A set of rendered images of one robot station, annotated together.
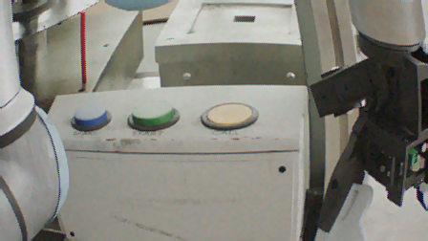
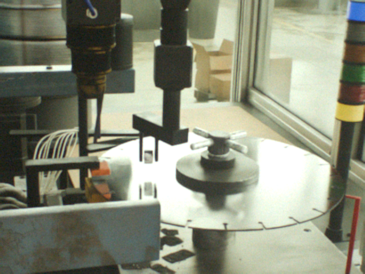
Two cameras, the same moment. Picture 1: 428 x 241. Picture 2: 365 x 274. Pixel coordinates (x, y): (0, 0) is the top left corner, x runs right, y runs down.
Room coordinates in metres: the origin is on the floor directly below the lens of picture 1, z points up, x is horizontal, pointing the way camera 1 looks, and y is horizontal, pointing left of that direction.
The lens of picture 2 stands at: (0.64, 0.66, 1.26)
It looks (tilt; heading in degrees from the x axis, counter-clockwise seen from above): 19 degrees down; 334
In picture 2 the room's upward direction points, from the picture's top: 2 degrees clockwise
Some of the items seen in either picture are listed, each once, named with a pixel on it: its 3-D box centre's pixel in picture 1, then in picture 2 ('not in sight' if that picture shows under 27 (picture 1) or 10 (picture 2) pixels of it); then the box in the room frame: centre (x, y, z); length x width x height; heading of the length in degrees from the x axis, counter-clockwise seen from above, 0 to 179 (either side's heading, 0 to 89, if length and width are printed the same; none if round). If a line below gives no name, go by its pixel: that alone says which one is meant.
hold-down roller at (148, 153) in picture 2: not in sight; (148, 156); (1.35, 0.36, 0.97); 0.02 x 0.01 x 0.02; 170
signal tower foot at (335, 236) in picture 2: not in sight; (333, 233); (1.41, -0.02, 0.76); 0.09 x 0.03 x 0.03; 80
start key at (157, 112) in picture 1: (153, 119); not in sight; (0.95, 0.05, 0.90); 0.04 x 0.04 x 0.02
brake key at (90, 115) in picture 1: (90, 120); not in sight; (0.96, 0.12, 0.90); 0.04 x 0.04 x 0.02
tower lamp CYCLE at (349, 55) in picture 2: not in sight; (356, 51); (1.41, -0.02, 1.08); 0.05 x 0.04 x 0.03; 170
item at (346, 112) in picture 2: not in sight; (349, 109); (1.41, -0.02, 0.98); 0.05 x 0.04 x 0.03; 170
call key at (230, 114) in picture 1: (230, 123); not in sight; (0.94, -0.01, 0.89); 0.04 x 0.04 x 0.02
